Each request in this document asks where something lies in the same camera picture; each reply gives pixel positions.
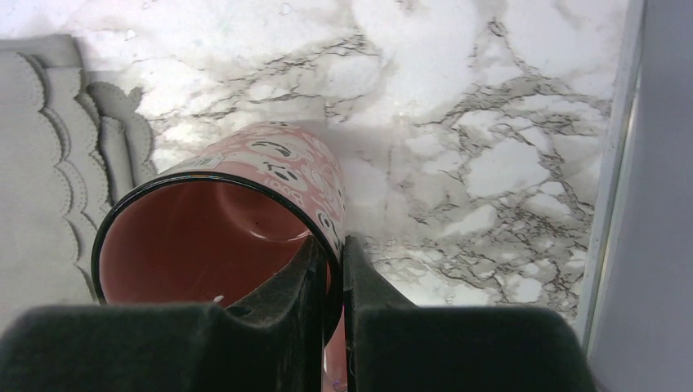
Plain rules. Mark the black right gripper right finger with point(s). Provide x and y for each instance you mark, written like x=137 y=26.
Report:
x=395 y=345

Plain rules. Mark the pink patterned cup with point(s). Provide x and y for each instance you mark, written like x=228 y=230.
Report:
x=214 y=228

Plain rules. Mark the grey scalloped cloth placemat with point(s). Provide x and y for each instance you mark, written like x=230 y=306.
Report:
x=70 y=148

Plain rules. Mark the aluminium table frame rail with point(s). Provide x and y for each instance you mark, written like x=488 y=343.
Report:
x=612 y=174

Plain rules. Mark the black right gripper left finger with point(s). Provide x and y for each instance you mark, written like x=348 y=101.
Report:
x=271 y=340

